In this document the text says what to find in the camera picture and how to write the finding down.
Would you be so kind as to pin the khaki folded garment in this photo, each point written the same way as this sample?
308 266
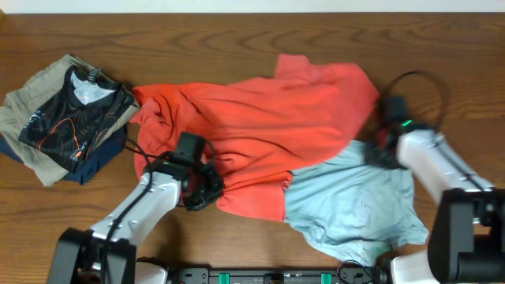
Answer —
20 104

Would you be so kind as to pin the light blue t-shirt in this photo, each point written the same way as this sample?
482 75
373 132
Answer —
351 210

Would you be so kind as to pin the black orange patterned shirt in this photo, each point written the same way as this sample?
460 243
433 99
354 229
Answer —
72 122

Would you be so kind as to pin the red t-shirt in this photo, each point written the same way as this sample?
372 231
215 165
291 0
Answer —
262 129

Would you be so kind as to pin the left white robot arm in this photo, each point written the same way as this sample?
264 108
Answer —
107 252

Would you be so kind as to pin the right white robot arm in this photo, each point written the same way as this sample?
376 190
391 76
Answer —
467 239

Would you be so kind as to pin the navy folded garment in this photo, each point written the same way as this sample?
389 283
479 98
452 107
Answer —
92 167

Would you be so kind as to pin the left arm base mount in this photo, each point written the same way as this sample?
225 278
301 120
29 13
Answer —
149 270

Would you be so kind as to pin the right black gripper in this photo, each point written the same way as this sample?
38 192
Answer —
371 158

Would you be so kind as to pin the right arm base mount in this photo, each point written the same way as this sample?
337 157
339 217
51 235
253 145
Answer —
410 269

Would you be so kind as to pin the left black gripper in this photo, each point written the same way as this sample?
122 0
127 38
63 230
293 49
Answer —
218 189

